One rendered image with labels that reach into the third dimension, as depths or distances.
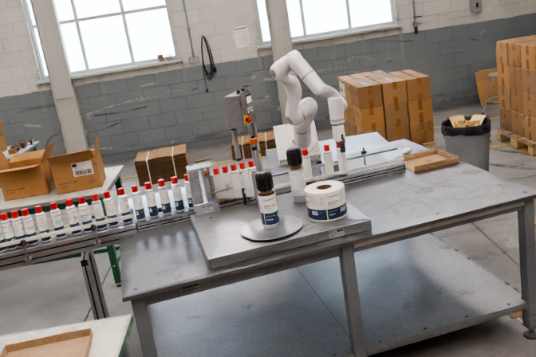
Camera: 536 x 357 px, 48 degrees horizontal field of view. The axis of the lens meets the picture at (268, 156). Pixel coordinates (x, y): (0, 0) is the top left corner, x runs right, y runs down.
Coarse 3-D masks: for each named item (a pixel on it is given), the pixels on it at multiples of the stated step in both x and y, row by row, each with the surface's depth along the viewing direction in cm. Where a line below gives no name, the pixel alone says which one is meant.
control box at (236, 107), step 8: (224, 96) 341; (232, 96) 339; (240, 96) 338; (232, 104) 340; (240, 104) 339; (248, 104) 348; (232, 112) 342; (240, 112) 340; (232, 120) 343; (240, 120) 341
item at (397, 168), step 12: (384, 168) 365; (396, 168) 367; (336, 180) 358; (348, 180) 360; (360, 180) 362; (276, 192) 350; (288, 192) 353; (228, 204) 344; (180, 216) 339; (144, 228) 336
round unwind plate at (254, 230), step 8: (280, 216) 307; (288, 216) 305; (248, 224) 303; (256, 224) 301; (288, 224) 295; (296, 224) 293; (248, 232) 292; (256, 232) 291; (264, 232) 289; (272, 232) 288; (280, 232) 286; (288, 232) 285
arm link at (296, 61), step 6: (288, 54) 371; (294, 54) 357; (300, 54) 371; (288, 60) 359; (294, 60) 354; (300, 60) 354; (294, 66) 355; (300, 66) 353; (306, 66) 354; (300, 72) 354; (306, 72) 353
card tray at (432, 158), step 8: (424, 152) 390; (432, 152) 391; (440, 152) 387; (408, 160) 387; (416, 160) 384; (424, 160) 382; (432, 160) 379; (440, 160) 364; (448, 160) 366; (456, 160) 367; (408, 168) 371; (416, 168) 361; (424, 168) 363; (432, 168) 364
